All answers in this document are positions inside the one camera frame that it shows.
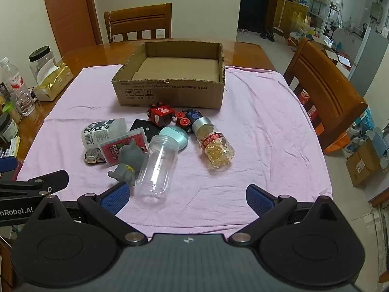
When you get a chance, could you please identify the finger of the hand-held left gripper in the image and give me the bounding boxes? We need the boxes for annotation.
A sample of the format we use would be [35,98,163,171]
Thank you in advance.
[0,156,22,183]
[0,170,69,197]

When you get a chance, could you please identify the wooden door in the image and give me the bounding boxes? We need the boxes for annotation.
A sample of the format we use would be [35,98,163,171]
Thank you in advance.
[40,0,102,57]

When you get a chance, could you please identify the red packages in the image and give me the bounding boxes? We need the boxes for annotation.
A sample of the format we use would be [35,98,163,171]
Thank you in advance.
[299,87,324,134]

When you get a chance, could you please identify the grey cat toy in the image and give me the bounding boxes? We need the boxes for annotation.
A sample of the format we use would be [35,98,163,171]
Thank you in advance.
[108,138,149,187]

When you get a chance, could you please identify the gold tissue pack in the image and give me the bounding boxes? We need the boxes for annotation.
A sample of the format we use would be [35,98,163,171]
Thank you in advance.
[33,62,74,101]

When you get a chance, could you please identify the cardboard box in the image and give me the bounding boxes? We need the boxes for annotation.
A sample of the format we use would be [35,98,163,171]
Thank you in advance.
[346,140,381,187]
[111,41,226,110]

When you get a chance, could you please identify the teal round case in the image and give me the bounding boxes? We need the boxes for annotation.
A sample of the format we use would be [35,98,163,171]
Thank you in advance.
[159,125,189,153]

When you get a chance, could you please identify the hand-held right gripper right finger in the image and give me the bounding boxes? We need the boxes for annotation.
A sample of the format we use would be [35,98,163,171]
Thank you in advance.
[229,184,345,247]

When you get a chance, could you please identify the round metal tin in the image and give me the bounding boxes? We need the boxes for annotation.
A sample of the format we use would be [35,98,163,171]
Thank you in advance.
[84,148,105,165]

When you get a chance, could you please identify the blue toy train car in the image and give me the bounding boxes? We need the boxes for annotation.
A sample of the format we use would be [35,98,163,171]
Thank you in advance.
[175,109,203,133]

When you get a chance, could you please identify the cardboard box on floor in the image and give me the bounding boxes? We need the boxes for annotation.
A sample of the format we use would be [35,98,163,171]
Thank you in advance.
[346,140,381,187]

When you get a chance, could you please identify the clear plastic jar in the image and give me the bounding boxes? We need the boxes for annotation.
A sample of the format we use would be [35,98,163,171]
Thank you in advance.
[136,134,177,204]

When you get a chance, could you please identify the wooden cabinet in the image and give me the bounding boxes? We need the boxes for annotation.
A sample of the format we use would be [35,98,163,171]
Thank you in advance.
[274,0,309,34]

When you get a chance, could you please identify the black flat case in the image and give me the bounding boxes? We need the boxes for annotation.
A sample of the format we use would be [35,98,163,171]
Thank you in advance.
[130,119,161,143]

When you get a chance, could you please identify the clear water bottle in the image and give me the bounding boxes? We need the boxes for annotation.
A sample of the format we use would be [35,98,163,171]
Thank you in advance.
[0,57,35,116]

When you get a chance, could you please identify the dark jar with grey lid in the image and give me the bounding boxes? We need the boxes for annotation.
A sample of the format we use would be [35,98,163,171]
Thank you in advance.
[0,113,19,143]

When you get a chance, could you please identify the yellow plastic bags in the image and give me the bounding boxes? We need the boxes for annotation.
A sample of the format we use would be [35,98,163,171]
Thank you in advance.
[290,11,313,37]

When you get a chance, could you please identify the pink cloth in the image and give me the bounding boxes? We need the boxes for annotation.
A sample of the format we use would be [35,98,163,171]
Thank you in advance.
[17,64,333,238]

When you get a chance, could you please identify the wooden chair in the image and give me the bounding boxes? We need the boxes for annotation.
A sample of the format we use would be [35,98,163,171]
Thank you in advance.
[104,3,172,44]
[283,38,368,151]

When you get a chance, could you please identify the red toy train car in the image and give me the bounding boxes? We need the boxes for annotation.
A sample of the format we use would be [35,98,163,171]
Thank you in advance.
[147,103,174,126]

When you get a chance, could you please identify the clear jar with black lid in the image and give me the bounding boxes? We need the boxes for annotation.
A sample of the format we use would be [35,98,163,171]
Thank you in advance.
[29,46,55,81]

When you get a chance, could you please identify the small bottle with green lid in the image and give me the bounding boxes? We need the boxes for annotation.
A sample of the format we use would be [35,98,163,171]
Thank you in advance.
[2,102,22,124]

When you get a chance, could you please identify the grey refrigerator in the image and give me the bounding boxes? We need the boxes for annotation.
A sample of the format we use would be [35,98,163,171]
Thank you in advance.
[346,24,389,98]

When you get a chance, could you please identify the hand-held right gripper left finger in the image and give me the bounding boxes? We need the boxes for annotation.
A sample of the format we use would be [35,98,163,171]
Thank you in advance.
[36,182,149,247]

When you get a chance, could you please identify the packet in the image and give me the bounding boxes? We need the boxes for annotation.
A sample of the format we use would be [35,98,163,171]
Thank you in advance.
[191,117,235,169]

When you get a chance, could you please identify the red card case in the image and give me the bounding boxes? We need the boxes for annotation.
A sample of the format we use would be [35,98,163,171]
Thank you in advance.
[98,128,149,164]

